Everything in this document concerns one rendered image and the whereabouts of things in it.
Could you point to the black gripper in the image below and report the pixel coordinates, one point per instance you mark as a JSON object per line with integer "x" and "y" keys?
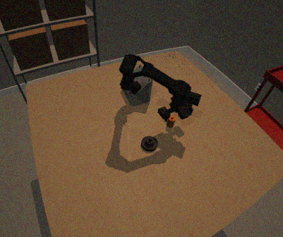
{"x": 166, "y": 113}

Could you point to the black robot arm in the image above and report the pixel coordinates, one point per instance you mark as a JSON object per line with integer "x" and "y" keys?
{"x": 180, "y": 90}

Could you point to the orange knob with d-shaped hole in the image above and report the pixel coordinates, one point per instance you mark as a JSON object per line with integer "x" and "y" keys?
{"x": 171, "y": 121}

